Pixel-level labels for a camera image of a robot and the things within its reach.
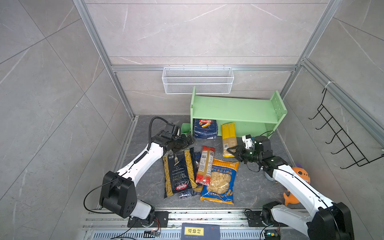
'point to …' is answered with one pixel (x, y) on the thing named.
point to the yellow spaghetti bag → (229, 138)
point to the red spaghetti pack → (204, 169)
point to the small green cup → (185, 127)
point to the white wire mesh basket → (207, 80)
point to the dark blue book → (198, 231)
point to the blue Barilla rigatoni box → (205, 129)
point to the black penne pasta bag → (179, 172)
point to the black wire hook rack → (359, 157)
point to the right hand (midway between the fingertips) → (227, 149)
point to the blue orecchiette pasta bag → (221, 188)
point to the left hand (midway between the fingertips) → (190, 140)
